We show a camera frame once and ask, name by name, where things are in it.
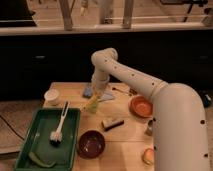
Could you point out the wooden spoon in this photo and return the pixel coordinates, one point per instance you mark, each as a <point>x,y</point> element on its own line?
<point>130,92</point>

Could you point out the orange round fruit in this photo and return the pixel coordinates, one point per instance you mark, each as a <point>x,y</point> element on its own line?
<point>148,156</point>

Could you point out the clear plastic cup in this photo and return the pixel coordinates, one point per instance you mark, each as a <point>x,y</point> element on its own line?
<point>93,106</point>

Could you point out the green pepper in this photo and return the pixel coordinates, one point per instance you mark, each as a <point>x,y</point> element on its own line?
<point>34,158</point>

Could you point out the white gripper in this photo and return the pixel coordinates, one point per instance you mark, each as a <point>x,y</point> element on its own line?
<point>99,85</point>

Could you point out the metal cup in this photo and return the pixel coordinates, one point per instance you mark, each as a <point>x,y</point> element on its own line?
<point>149,129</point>

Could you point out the white paper cup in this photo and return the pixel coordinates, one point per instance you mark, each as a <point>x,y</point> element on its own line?
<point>52,97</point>

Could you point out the blue cloth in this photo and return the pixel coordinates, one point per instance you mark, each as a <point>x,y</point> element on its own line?
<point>87,93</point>

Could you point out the orange bowl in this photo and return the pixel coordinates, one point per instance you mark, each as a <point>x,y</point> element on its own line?
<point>141,107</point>

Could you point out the dark red bowl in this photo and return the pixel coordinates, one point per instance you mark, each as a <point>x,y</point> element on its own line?
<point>91,144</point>

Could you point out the yellow banana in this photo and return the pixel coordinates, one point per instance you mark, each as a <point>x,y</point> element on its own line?
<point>85,107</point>

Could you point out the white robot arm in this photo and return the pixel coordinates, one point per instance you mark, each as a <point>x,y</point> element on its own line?
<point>180,137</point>

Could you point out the dark blue object on floor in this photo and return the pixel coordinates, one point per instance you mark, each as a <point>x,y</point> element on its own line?
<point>206,99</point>

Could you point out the white dish brush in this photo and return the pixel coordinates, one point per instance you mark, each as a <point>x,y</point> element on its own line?
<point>56,136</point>

